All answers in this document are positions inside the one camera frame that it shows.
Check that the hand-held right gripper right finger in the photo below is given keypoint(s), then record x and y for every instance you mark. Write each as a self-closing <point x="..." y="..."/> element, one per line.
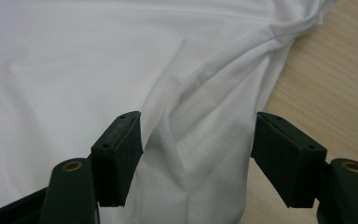
<point x="287" y="161"/>

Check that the white t-shirt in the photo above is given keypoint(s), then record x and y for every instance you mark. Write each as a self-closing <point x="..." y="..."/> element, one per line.
<point x="74" y="62"/>

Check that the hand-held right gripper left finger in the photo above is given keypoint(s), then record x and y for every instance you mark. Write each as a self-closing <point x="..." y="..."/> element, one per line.
<point x="116" y="161"/>

